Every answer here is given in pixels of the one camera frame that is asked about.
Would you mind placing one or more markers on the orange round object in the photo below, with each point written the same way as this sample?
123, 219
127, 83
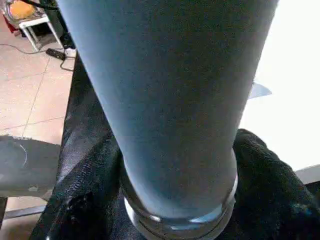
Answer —
22, 9

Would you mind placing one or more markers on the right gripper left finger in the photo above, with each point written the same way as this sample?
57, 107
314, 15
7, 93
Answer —
90, 200

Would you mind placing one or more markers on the white plastic table leg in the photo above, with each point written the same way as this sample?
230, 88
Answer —
170, 100

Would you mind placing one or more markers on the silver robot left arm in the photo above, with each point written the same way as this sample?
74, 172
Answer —
25, 165

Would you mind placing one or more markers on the black power strip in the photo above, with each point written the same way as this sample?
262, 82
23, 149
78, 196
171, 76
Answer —
56, 54

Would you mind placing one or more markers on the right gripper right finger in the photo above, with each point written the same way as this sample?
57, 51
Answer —
275, 200

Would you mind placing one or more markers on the small white stand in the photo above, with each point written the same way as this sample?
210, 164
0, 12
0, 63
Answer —
37, 22

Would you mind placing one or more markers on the white compartment tray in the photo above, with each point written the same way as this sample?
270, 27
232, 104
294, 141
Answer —
285, 75

